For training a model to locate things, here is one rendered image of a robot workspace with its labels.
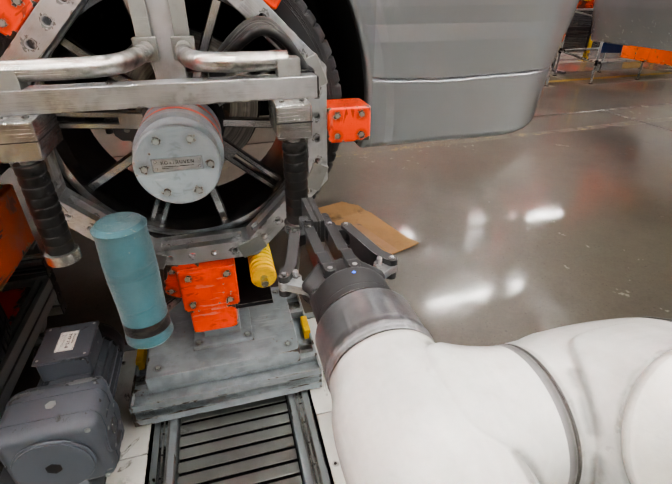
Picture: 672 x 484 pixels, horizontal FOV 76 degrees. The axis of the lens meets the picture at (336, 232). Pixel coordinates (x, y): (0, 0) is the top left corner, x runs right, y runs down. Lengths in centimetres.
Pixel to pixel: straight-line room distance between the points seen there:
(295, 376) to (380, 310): 93
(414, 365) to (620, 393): 12
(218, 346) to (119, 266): 53
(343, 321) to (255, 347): 91
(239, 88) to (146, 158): 18
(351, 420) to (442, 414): 6
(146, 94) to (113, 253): 29
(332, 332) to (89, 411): 70
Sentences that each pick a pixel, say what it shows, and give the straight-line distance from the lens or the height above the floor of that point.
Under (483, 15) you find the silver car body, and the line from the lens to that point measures 113.
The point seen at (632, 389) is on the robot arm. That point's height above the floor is 89.
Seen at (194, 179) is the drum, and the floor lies 83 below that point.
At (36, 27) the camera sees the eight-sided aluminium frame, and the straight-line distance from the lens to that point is 84.
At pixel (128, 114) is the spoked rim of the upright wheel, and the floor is 87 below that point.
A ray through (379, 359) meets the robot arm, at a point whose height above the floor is 88.
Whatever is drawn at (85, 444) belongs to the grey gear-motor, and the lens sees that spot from 100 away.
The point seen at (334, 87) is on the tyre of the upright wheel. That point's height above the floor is 91.
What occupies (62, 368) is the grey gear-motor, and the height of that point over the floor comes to 40.
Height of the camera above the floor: 109
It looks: 30 degrees down
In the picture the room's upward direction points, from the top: straight up
